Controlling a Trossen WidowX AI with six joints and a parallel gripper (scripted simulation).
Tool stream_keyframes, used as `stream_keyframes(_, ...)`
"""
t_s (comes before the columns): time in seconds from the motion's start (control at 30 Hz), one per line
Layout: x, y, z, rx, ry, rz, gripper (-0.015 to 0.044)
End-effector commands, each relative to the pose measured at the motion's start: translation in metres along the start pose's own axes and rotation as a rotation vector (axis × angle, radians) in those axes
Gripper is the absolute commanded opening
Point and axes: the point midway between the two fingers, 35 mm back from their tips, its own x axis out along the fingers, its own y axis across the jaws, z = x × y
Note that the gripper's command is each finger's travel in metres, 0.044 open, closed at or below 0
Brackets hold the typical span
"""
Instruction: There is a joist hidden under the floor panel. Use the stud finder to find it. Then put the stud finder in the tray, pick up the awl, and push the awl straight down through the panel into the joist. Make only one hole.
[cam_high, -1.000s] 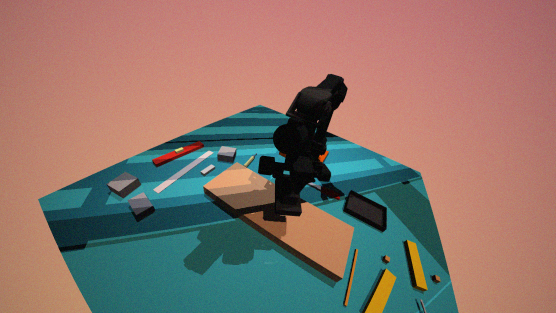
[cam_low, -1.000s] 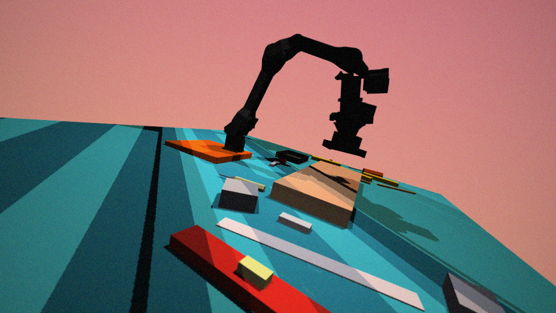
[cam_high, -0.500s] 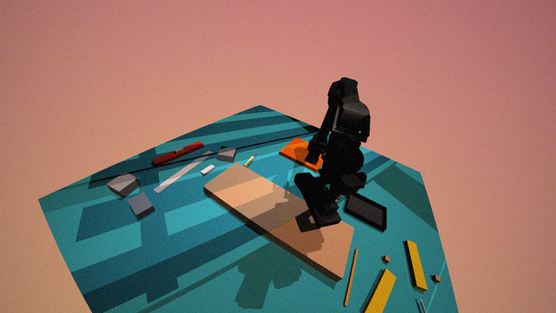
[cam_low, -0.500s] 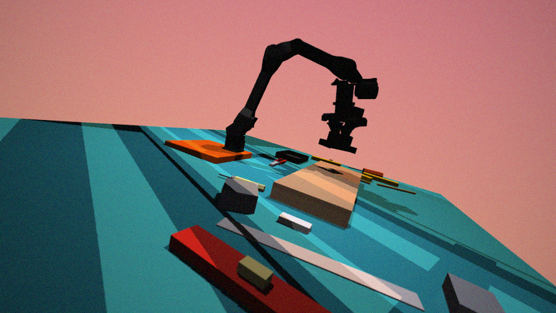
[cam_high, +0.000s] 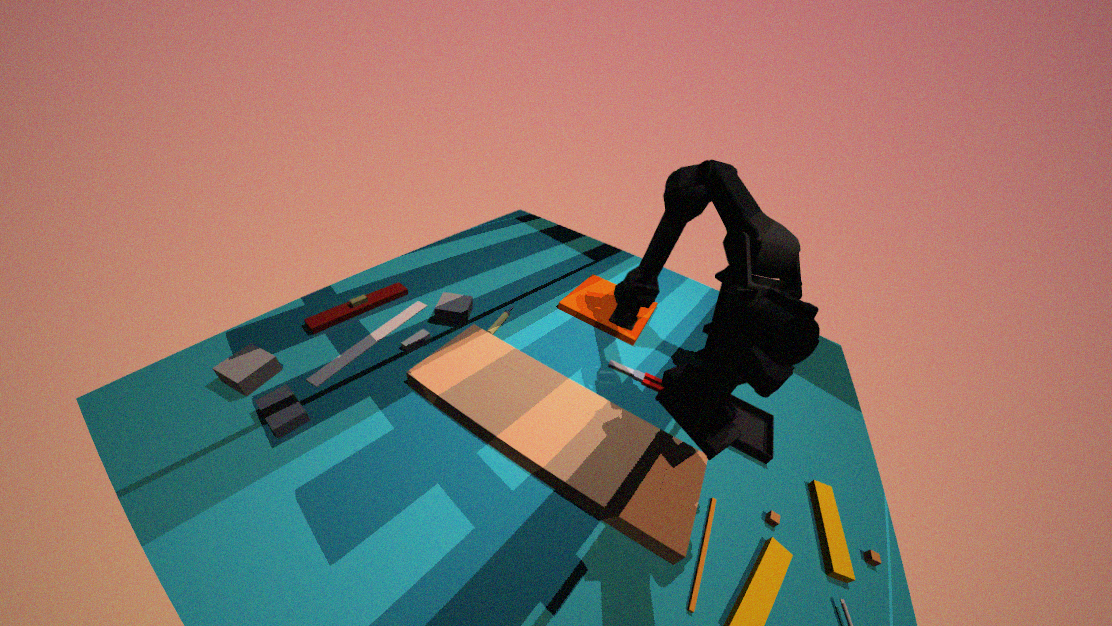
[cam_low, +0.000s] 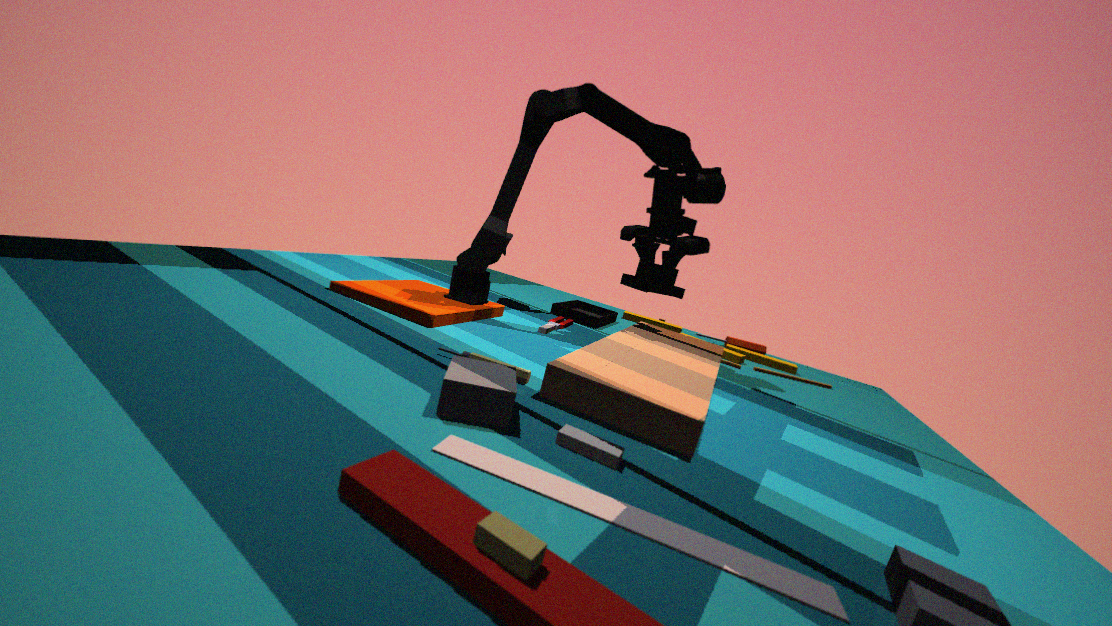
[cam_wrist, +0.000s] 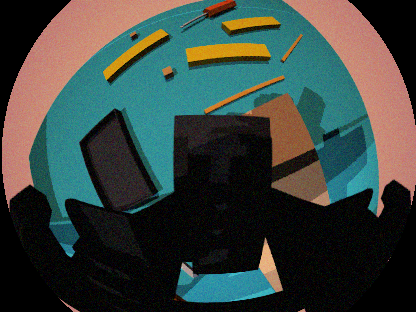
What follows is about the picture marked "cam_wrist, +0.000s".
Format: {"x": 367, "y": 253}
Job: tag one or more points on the black rectangular tray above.
{"x": 116, "y": 170}

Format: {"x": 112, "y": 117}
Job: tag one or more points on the awl with red handle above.
{"x": 187, "y": 268}

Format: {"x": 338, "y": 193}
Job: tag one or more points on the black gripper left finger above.
{"x": 156, "y": 236}

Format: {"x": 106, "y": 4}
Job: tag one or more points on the yellow flat bar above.
{"x": 220, "y": 53}
{"x": 247, "y": 25}
{"x": 135, "y": 53}

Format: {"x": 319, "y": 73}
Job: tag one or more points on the tan wooden floor panel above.
{"x": 296, "y": 168}

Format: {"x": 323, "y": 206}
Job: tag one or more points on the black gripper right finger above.
{"x": 298, "y": 231}

